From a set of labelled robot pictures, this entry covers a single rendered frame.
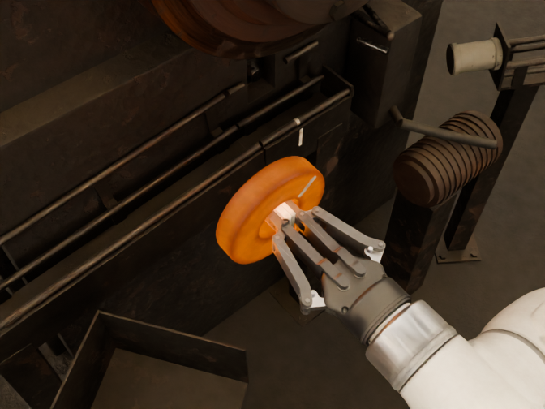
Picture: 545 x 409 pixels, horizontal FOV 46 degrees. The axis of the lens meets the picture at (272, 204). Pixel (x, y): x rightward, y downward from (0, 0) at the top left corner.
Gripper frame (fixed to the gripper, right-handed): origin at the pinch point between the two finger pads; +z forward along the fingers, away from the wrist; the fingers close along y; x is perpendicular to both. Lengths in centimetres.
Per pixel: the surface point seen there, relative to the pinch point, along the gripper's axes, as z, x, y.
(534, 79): 2, -22, 68
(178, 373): -2.3, -23.3, -18.2
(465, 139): 3, -28, 52
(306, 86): 23.0, -15.2, 27.3
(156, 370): 0.1, -23.5, -20.3
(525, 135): 13, -85, 117
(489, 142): -1, -28, 55
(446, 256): -1, -83, 64
